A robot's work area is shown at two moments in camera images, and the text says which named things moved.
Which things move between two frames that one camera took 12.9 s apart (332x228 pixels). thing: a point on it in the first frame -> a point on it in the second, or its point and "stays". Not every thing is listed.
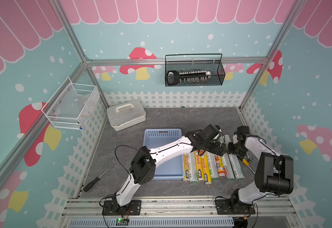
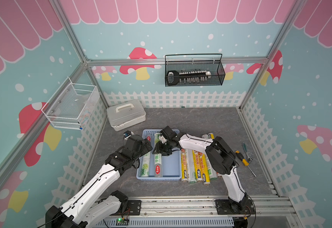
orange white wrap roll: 186,167 stays
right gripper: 230,149 -> 158,147
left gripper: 215,149 -> 144,149
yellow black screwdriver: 246,163 stays
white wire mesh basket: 70,106 stays
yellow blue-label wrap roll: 206,168 stays
